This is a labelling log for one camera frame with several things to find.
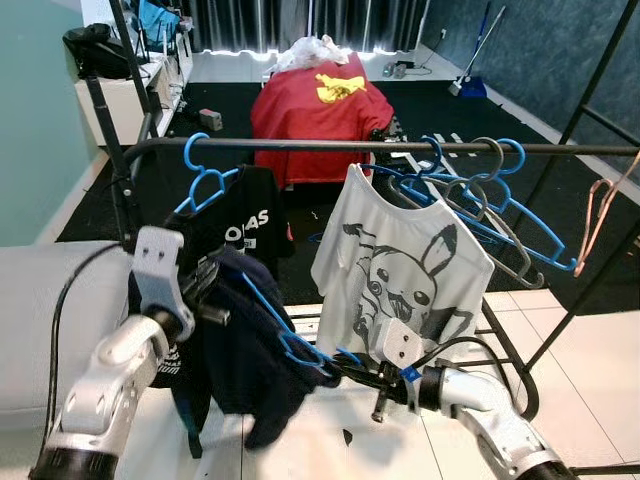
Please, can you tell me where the dark navy garment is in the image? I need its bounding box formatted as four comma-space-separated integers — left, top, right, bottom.
165, 245, 341, 451

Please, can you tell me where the grey plastic hanger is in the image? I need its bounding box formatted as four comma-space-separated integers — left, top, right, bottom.
400, 137, 546, 291

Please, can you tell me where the black printed T-shirt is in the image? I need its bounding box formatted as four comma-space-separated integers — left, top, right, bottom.
125, 165, 296, 461

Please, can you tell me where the white Pikachu T-shirt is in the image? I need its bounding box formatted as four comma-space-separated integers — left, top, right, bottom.
312, 163, 496, 361

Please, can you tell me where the black metal clothes rack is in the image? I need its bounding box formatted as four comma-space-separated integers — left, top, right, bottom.
85, 0, 640, 421

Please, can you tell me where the small black floor device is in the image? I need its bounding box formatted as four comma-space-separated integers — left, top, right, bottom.
198, 108, 225, 131

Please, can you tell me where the red T-shirt yellow print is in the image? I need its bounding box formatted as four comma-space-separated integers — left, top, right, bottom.
250, 55, 396, 189

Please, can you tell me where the white low cabinet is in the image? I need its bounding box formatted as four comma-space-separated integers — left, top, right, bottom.
75, 20, 196, 146

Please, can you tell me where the white crumpled cloth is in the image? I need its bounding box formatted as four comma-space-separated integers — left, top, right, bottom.
270, 35, 351, 76

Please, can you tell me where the black bag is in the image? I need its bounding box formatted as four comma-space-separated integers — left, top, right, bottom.
62, 22, 136, 79

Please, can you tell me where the blue fabric bag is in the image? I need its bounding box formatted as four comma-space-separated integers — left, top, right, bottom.
135, 0, 181, 46

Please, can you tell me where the dark curtain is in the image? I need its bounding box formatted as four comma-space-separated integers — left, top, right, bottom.
190, 0, 421, 51

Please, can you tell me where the blue-headed mop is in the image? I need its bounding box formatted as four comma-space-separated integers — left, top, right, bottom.
448, 5, 508, 99

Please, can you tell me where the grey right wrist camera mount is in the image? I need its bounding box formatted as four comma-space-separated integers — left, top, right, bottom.
373, 318, 431, 376

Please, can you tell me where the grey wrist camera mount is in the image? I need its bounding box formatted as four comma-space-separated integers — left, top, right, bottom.
132, 226, 196, 316
373, 318, 431, 376

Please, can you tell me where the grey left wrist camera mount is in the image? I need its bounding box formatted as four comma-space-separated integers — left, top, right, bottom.
132, 226, 196, 316

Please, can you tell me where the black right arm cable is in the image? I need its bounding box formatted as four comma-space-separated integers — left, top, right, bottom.
415, 335, 516, 401

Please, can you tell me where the pink wire hanger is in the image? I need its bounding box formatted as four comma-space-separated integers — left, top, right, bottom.
575, 150, 640, 279

